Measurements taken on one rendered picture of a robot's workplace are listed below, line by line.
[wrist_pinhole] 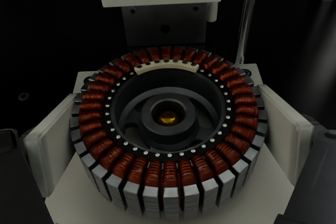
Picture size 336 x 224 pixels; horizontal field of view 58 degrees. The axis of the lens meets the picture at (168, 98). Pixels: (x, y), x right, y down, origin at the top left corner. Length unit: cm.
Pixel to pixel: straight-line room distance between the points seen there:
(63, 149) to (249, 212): 11
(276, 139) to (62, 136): 11
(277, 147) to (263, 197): 4
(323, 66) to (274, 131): 14
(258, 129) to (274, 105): 2
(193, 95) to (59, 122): 9
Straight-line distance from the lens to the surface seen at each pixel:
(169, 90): 21
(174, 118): 18
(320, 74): 29
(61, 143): 17
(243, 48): 25
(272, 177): 20
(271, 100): 17
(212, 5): 29
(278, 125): 16
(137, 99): 20
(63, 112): 17
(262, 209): 19
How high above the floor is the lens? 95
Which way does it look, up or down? 47 degrees down
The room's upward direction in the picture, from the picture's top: 3 degrees counter-clockwise
